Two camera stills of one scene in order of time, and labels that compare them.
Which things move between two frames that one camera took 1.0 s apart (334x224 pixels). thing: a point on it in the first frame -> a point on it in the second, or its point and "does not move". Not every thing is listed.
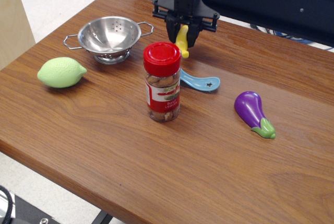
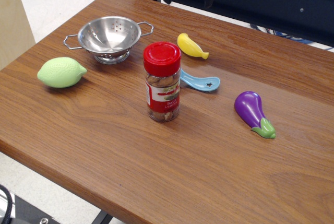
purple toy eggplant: x=249 y=109 does not move
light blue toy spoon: x=204 y=83 does not move
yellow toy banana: x=181 y=41 -> x=187 y=44
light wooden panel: x=16 y=35 does not move
